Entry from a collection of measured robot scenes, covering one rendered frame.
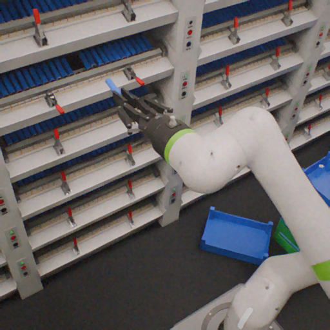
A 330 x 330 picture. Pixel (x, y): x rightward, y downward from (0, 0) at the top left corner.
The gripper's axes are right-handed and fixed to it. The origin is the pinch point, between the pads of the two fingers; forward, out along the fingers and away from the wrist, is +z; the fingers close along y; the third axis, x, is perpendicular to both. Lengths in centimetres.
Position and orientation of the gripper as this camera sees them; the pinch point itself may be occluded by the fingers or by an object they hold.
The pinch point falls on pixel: (124, 98)
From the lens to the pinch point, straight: 116.9
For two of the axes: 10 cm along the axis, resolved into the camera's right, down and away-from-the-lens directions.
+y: -8.4, 3.6, -4.1
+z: -5.4, -5.1, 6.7
